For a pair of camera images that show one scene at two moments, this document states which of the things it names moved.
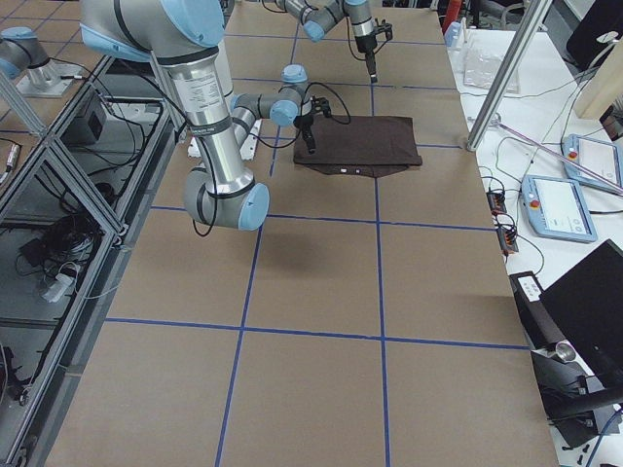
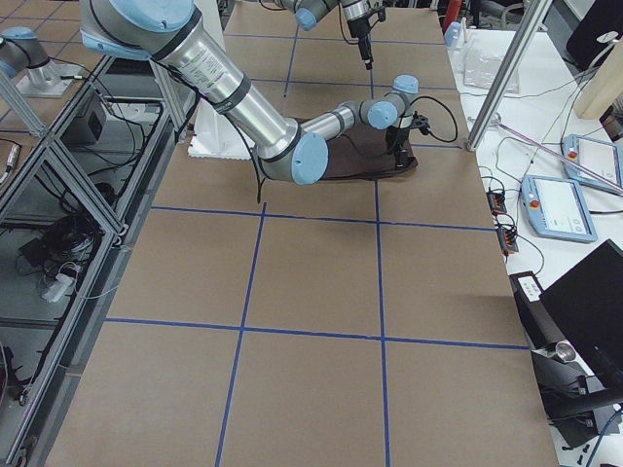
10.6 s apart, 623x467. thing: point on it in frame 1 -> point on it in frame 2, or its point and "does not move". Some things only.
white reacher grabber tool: (495, 119) does not move
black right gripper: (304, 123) -> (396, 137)
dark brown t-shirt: (368, 146) does not move
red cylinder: (452, 15) does not move
